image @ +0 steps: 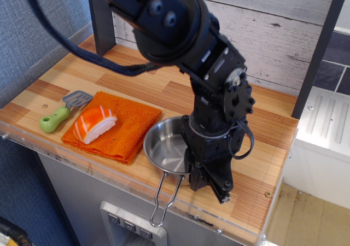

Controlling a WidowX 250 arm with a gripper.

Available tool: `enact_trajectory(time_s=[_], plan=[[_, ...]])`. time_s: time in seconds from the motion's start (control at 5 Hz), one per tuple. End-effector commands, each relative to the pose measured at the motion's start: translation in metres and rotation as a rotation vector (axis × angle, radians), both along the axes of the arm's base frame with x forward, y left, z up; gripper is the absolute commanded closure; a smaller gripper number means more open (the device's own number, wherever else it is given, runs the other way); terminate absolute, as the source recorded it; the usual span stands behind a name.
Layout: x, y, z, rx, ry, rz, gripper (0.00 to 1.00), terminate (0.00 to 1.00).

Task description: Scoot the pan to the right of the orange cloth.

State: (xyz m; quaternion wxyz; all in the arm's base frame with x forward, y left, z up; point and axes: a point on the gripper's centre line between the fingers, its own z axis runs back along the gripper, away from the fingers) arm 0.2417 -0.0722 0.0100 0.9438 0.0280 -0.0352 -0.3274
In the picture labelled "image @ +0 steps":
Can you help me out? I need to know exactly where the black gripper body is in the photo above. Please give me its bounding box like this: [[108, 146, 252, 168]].
[[182, 115, 245, 204]]

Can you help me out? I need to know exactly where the dark grey left post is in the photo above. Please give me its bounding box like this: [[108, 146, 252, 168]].
[[89, 0, 116, 56]]

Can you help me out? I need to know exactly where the green handled grey toy spatula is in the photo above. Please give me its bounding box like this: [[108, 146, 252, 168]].
[[39, 90, 93, 133]]

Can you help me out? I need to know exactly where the dark grey right post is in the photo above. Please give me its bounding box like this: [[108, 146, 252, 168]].
[[291, 0, 345, 119]]

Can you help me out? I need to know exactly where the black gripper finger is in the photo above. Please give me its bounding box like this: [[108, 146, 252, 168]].
[[190, 166, 210, 191], [184, 149, 198, 174]]

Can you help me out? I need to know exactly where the stainless steel pot with handle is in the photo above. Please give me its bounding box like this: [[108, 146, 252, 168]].
[[143, 116, 190, 227]]

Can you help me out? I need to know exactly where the yellow black object at corner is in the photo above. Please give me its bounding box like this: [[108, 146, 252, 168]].
[[1, 217, 34, 246]]

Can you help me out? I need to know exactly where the toy salmon sushi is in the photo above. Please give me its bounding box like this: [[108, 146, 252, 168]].
[[73, 106, 118, 144]]

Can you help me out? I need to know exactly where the silver ice dispenser panel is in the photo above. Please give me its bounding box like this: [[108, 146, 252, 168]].
[[100, 201, 168, 246]]

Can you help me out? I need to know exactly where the clear acrylic table edge guard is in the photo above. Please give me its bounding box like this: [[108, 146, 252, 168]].
[[1, 116, 297, 245]]

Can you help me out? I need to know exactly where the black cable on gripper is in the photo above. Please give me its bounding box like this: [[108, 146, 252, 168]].
[[226, 119, 256, 161]]

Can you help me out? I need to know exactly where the dark grey post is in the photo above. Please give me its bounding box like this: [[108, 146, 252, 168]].
[[89, 0, 116, 56], [291, 0, 345, 119]]

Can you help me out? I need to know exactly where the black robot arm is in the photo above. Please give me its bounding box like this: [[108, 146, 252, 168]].
[[105, 0, 255, 203]]

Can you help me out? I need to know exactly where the silver toy fridge cabinet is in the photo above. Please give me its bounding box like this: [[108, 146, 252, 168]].
[[39, 154, 238, 245]]

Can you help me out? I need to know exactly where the white toy sink unit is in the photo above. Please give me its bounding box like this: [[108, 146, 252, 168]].
[[283, 87, 349, 208]]

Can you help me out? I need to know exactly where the orange folded towel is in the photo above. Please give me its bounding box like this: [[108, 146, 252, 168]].
[[61, 91, 162, 165]]

